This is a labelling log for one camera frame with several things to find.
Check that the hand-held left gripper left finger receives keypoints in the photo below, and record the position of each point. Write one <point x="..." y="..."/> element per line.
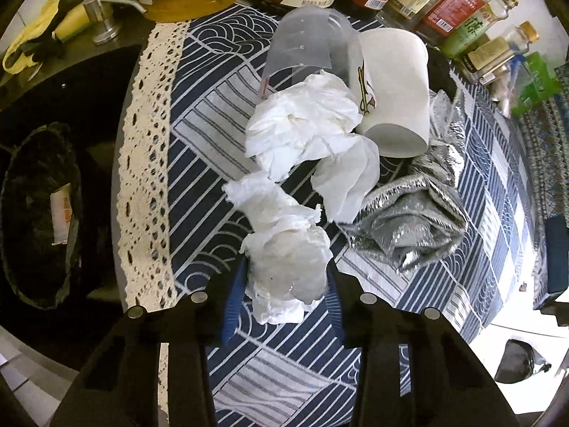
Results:
<point x="233" y="302"/>

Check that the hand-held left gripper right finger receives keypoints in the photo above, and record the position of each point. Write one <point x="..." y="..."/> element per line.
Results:
<point x="335" y="307"/>

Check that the small white tissue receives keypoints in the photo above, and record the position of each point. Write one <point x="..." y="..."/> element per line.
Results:
<point x="284" y="249"/>

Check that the silver foil bag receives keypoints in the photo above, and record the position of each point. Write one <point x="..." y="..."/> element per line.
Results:
<point x="413" y="218"/>

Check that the large white tissue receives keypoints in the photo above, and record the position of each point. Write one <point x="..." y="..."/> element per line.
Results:
<point x="302" y="120"/>

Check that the black-lined trash bin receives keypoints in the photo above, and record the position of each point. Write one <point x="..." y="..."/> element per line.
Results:
<point x="40" y="213"/>

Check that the white paper cup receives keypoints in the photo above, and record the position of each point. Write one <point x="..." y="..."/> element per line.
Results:
<point x="395" y="93"/>

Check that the clear plastic cup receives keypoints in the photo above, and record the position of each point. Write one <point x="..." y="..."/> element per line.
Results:
<point x="302" y="44"/>

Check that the blue patterned lace-edged tablecloth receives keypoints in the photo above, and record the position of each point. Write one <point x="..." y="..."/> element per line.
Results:
<point x="200" y="151"/>

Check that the black kitchen sink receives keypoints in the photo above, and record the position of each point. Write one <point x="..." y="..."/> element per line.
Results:
<point x="89" y="98"/>

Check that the teal patterned cloth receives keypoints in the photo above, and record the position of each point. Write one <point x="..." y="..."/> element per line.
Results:
<point x="549" y="151"/>

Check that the green plastic bottle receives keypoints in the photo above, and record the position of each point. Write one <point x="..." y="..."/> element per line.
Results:
<point x="535" y="82"/>

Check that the small tan-capped glass bottle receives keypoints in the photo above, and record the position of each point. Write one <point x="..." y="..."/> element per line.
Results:
<point x="498" y="53"/>

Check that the metal soap dispenser pump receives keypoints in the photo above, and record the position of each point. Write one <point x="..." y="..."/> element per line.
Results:
<point x="102" y="18"/>

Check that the green-label glass bottle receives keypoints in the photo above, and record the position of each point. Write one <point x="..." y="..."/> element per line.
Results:
<point x="478" y="26"/>

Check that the red-label glass bottle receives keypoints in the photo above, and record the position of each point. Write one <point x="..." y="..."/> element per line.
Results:
<point x="458" y="11"/>

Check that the yellow sponge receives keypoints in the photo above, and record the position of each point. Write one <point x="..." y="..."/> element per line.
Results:
<point x="75" y="22"/>

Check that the yellow black-trimmed cleaning cloth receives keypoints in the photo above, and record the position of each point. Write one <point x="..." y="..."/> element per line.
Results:
<point x="31" y="40"/>

